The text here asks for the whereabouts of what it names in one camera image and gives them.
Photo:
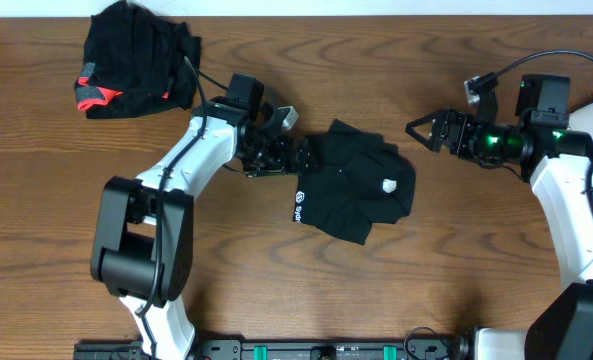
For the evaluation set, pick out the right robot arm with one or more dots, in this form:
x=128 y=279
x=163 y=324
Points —
x=554 y=160

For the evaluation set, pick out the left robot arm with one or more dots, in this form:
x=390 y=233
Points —
x=143 y=245

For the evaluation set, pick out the black base rail green clamps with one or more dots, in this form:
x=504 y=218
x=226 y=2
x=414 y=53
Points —
x=415 y=348

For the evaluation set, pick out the black shirt with white logo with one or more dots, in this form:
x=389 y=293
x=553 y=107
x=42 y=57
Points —
x=360 y=180

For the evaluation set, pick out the folded black garment orange trim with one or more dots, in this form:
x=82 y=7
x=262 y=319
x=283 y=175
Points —
x=136 y=64

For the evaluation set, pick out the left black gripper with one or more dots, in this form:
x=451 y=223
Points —
x=280 y=165

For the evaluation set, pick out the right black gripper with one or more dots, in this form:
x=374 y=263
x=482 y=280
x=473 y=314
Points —
x=464 y=123

